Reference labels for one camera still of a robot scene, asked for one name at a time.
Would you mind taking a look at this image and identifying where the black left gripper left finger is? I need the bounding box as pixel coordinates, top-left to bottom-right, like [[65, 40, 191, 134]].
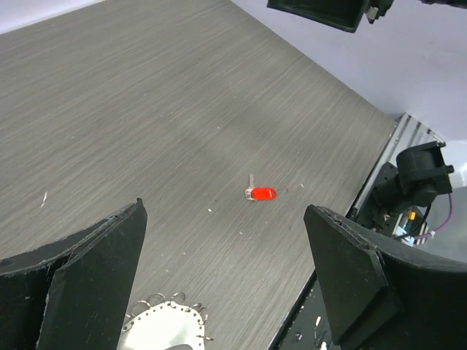
[[1, 199, 147, 349]]

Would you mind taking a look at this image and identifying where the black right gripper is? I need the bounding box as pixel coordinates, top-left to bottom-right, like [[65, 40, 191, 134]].
[[267, 0, 393, 33]]

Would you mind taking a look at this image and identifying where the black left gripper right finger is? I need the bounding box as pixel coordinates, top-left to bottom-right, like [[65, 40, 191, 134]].
[[304, 205, 466, 349]]

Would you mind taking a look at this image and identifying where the key with red tag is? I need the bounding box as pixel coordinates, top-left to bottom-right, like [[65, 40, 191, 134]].
[[244, 174, 277, 201]]

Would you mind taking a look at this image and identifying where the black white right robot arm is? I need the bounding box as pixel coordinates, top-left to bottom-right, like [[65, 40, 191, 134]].
[[267, 0, 455, 214]]

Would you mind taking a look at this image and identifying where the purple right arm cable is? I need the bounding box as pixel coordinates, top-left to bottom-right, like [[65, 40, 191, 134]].
[[415, 192, 455, 241]]

